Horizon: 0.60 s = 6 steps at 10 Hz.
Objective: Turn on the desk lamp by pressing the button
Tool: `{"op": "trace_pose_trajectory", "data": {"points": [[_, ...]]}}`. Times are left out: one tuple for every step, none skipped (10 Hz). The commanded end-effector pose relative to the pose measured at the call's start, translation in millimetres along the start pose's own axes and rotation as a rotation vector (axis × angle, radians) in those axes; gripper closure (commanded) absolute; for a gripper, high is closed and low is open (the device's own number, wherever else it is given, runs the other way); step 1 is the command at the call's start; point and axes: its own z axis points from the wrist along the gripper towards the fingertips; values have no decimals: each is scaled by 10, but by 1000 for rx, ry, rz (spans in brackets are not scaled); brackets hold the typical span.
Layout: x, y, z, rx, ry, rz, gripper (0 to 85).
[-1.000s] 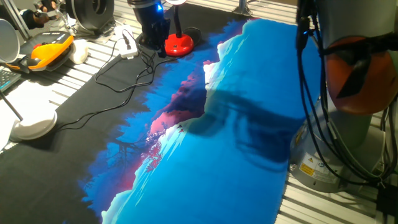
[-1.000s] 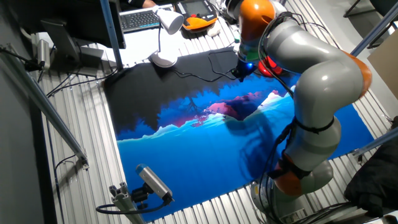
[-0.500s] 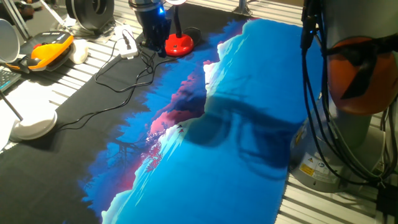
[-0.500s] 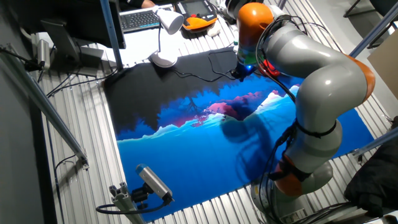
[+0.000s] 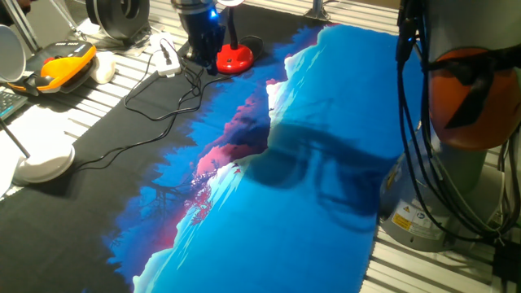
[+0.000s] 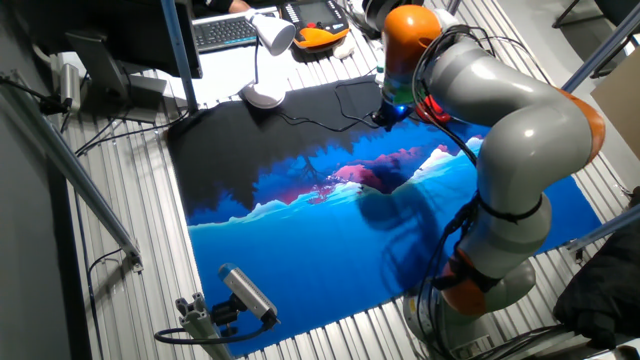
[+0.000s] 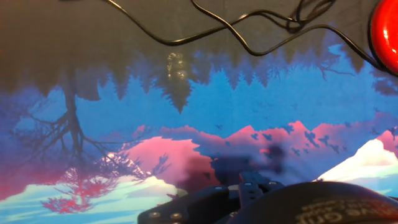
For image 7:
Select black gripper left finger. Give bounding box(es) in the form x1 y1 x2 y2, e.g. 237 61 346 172
137 185 242 224

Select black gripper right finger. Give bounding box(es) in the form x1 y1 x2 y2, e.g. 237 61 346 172
239 170 285 209

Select big red push button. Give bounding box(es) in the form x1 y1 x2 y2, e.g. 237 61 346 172
368 0 398 77

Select landscape print desk mat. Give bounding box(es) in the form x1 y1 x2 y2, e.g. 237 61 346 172
0 0 398 224

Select thin black cable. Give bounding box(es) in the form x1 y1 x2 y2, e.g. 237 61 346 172
190 0 386 71
58 0 336 47

